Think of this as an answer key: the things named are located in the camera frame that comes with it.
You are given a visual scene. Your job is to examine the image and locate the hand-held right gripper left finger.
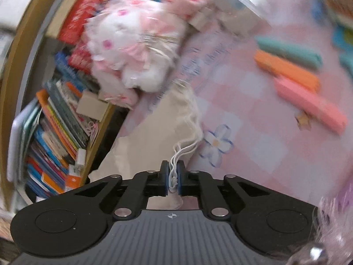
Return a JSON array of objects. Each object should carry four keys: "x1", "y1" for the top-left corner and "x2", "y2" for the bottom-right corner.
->
[{"x1": 73, "y1": 160, "x2": 169, "y2": 220}]

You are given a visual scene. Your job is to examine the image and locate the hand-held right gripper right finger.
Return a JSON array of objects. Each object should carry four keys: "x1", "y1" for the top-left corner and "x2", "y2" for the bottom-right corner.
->
[{"x1": 176, "y1": 161, "x2": 272, "y2": 220}]

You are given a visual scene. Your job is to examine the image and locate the cream cloth drawstring bag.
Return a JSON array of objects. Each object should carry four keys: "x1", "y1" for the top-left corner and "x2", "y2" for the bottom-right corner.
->
[{"x1": 90, "y1": 81, "x2": 205, "y2": 210}]

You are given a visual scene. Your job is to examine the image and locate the cream pen holder box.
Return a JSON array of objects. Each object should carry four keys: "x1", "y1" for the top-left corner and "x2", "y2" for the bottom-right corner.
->
[{"x1": 76, "y1": 91, "x2": 109, "y2": 120}]

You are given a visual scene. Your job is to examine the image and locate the row of colourful books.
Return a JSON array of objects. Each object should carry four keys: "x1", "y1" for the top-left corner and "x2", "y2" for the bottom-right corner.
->
[{"x1": 17, "y1": 80, "x2": 100, "y2": 199}]

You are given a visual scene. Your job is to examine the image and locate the white and pink plush bunny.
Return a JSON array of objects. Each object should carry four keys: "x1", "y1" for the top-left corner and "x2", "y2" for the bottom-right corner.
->
[{"x1": 84, "y1": 0, "x2": 188, "y2": 107}]

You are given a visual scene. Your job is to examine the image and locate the pink highlighter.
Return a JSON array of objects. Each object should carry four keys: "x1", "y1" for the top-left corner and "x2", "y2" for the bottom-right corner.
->
[{"x1": 274, "y1": 77, "x2": 348, "y2": 134}]

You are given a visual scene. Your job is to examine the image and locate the orange highlighter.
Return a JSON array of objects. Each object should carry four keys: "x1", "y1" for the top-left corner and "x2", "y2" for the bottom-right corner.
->
[{"x1": 254, "y1": 50, "x2": 322, "y2": 91}]

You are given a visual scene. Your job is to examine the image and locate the teal highlighter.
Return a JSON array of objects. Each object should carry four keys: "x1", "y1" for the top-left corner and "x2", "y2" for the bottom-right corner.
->
[{"x1": 255, "y1": 36, "x2": 323, "y2": 71}]

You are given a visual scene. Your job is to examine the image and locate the red boxed book set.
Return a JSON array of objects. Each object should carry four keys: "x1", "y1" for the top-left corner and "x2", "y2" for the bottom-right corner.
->
[{"x1": 56, "y1": 0, "x2": 111, "y2": 69}]

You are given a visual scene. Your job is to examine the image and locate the white and wood bookshelf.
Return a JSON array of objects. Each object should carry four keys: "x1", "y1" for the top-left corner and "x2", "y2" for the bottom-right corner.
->
[{"x1": 0, "y1": 0, "x2": 130, "y2": 213}]

